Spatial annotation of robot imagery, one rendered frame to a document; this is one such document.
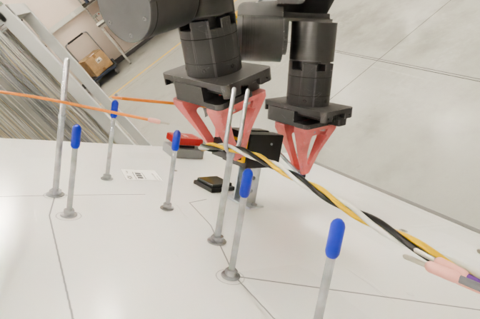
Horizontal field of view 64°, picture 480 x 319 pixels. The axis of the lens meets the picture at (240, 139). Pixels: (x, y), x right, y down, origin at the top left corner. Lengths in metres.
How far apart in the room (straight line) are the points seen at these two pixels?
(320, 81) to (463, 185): 1.40
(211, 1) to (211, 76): 0.07
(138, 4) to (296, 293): 0.24
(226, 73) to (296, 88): 0.14
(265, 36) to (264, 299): 0.30
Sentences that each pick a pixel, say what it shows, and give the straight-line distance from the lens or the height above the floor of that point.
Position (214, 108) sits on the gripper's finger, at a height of 1.22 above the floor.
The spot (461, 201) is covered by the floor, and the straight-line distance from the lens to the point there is 1.79.
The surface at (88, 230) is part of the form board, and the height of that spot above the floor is 1.22.
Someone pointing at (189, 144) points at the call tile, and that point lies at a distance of 0.66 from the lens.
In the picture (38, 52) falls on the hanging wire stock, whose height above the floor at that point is 1.33.
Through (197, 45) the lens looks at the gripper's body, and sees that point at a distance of 0.37.
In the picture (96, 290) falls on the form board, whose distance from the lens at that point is 0.29.
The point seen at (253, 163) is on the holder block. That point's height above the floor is 1.13.
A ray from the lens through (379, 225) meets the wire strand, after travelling 0.21.
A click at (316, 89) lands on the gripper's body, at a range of 0.50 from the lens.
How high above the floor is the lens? 1.36
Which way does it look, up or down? 28 degrees down
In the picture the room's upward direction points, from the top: 36 degrees counter-clockwise
